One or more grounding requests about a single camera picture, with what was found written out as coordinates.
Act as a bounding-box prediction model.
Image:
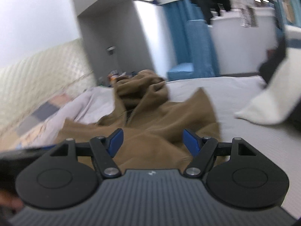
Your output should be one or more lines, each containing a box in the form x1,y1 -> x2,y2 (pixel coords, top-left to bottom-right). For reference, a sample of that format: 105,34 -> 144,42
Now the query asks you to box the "brown hoodie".
55,69 -> 223,170

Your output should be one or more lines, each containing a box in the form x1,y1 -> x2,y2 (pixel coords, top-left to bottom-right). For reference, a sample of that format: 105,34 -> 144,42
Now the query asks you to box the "person's left hand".
0,189 -> 24,213

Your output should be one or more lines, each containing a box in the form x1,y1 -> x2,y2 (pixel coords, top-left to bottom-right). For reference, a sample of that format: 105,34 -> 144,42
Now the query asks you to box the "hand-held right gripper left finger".
48,128 -> 124,179

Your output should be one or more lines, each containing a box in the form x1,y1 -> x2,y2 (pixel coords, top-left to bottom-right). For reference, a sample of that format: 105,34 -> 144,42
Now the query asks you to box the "white bedsheet bundle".
0,86 -> 118,150

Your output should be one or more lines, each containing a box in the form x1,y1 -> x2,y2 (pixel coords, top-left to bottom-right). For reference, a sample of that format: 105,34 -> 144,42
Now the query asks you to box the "blue covered chair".
167,19 -> 215,80

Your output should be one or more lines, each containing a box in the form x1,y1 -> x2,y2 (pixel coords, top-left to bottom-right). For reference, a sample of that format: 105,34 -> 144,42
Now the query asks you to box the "cream quilted headboard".
0,38 -> 97,132

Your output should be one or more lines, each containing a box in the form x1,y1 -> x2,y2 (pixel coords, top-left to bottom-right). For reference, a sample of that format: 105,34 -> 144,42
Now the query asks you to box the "bed with grey sheet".
165,75 -> 301,208

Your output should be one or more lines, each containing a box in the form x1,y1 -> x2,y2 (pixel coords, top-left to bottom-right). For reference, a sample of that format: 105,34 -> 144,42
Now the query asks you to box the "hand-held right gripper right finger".
182,128 -> 257,179

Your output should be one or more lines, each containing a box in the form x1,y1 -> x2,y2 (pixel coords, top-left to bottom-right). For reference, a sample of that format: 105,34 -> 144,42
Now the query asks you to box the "hanging striped garment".
239,7 -> 259,27

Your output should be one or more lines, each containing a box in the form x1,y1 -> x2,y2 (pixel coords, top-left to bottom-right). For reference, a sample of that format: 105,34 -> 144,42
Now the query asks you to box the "white sweater with grey stripes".
235,26 -> 301,125

